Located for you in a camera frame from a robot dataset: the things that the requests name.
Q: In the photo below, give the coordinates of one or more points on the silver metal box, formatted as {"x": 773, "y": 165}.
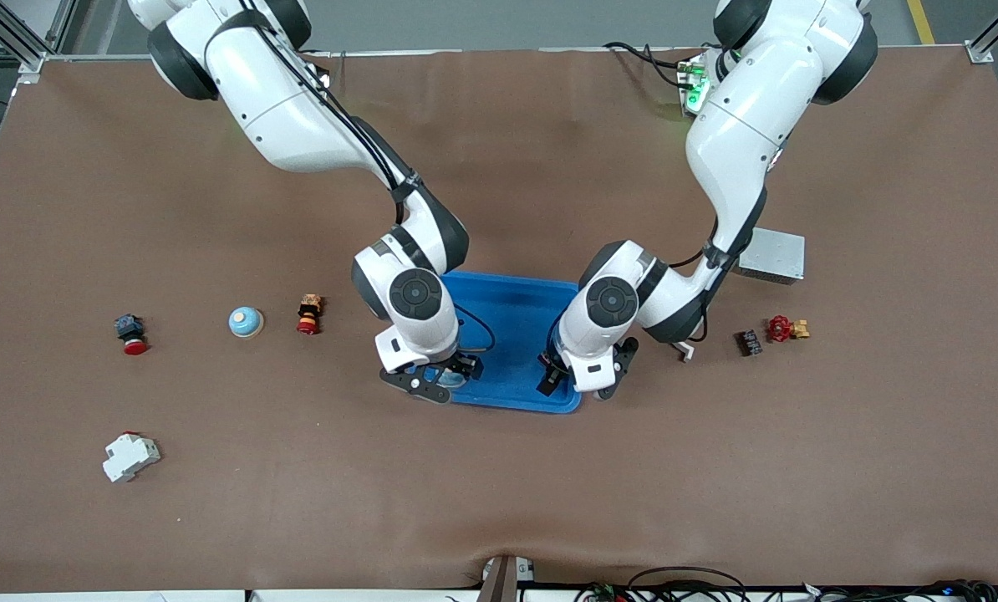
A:
{"x": 779, "y": 259}

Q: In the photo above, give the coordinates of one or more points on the blue dome call bell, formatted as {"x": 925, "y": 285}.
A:
{"x": 454, "y": 379}
{"x": 246, "y": 322}

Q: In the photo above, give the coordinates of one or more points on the small dark terminal block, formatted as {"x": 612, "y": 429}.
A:
{"x": 749, "y": 343}

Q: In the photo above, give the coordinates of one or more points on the grey table edge bracket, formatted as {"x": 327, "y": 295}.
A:
{"x": 506, "y": 579}

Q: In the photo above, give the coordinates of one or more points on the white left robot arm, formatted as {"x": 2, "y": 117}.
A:
{"x": 741, "y": 134}

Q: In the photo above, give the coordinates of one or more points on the red emergency stop yellow collar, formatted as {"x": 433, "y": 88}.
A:
{"x": 308, "y": 313}

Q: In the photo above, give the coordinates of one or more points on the brown table cover mat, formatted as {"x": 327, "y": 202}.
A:
{"x": 883, "y": 460}

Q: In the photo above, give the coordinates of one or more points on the blue plastic tray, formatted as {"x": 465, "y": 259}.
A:
{"x": 507, "y": 334}

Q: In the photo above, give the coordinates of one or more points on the red mushroom button blue base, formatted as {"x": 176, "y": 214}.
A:
{"x": 129, "y": 328}

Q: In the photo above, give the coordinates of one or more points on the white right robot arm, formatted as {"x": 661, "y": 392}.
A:
{"x": 282, "y": 109}

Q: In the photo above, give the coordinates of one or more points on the white curved pipe clamp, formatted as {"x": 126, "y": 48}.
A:
{"x": 686, "y": 353}

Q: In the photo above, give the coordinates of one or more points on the white circuit breaker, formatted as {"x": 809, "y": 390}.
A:
{"x": 129, "y": 458}

